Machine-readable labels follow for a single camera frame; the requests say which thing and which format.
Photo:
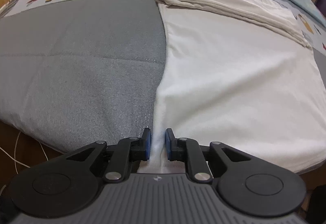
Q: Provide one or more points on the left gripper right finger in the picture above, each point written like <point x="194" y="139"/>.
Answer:
<point x="188" y="151"/>

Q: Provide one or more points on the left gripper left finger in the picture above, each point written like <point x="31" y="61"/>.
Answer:
<point x="126" y="152"/>

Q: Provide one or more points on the white long-sleeve shirt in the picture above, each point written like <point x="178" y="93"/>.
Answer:
<point x="239" y="72"/>

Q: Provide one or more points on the purple box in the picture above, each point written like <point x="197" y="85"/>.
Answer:
<point x="321" y="5"/>

